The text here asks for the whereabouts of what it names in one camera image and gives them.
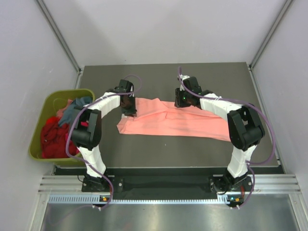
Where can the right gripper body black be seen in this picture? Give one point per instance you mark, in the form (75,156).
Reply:
(183,98)

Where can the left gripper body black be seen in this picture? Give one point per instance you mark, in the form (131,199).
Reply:
(129,108)

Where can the salmon pink t shirt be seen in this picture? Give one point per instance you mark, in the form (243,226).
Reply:
(156,117)

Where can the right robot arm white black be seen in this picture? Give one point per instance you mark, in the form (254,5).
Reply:
(245,128)

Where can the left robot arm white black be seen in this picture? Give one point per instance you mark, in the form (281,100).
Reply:
(95,179)

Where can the magenta pink t shirt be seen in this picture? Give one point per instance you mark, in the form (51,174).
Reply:
(80,135)

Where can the olive green plastic bin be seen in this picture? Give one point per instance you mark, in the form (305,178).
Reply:
(54,102)

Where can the red t shirt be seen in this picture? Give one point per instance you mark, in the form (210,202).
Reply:
(53,139)

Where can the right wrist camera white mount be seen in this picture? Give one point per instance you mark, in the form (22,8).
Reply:
(182,78)

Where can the left aluminium corner post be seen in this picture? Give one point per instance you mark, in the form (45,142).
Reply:
(56,31)

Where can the aluminium corner post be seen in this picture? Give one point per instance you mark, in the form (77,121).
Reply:
(56,31)
(287,4)

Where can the right aluminium corner post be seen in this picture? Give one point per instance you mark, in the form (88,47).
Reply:
(287,4)

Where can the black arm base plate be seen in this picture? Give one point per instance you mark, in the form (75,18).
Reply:
(204,184)

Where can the slotted grey cable duct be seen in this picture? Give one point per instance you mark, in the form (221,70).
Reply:
(101,200)

